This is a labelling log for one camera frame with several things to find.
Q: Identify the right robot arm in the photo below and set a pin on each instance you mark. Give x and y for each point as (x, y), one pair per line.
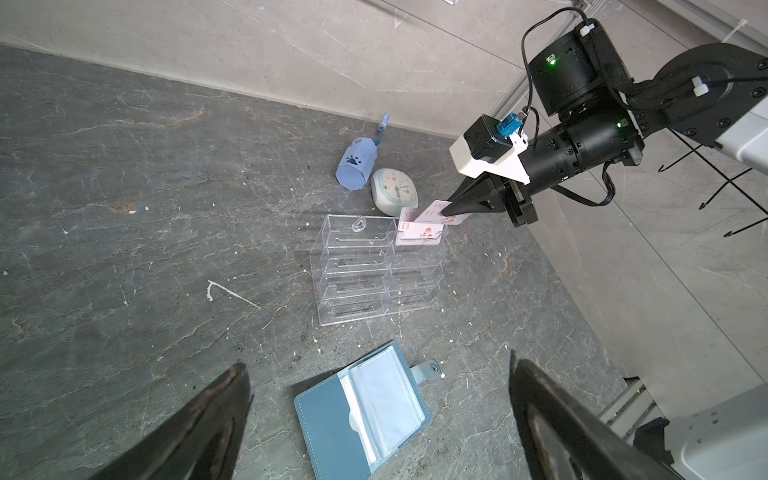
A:
(583, 110)

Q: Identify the pink white credit card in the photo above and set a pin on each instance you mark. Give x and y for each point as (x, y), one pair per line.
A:
(419, 228)

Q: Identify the blue leather card holder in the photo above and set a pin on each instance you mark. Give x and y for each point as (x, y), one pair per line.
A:
(357, 418)

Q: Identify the blue brush tool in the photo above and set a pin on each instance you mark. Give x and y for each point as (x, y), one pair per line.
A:
(357, 162)

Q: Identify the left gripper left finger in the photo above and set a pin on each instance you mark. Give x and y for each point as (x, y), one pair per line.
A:
(201, 440)

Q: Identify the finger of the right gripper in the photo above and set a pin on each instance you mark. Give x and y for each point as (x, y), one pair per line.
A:
(488, 193)

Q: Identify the aluminium front rail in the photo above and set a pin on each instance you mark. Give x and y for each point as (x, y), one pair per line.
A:
(633, 408)

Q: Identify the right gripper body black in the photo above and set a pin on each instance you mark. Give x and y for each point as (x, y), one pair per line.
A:
(599, 137)

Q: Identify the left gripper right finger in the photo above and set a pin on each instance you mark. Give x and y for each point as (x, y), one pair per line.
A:
(562, 439)

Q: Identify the clear acrylic organizer tray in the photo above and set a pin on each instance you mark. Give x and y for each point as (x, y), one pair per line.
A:
(360, 273)

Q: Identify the small white round clock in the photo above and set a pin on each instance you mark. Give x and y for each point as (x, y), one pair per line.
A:
(393, 190)

